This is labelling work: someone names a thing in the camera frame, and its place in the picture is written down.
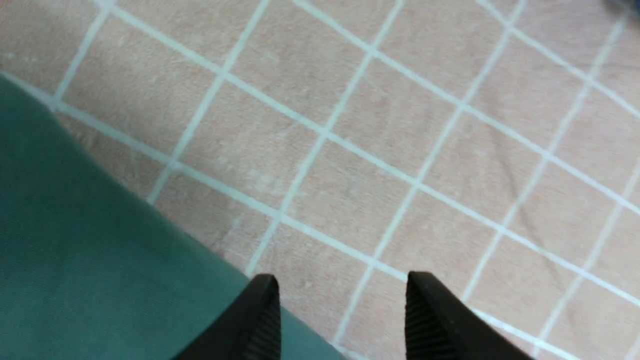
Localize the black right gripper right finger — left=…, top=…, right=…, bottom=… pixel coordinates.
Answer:
left=404, top=271, right=531, bottom=360

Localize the pink checkered tablecloth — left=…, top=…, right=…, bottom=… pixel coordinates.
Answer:
left=1, top=0, right=639, bottom=360

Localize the green long sleeve shirt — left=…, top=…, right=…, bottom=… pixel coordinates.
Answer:
left=0, top=77, right=345, bottom=360

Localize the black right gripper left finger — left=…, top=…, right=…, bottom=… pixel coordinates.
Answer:
left=174, top=273, right=282, bottom=360

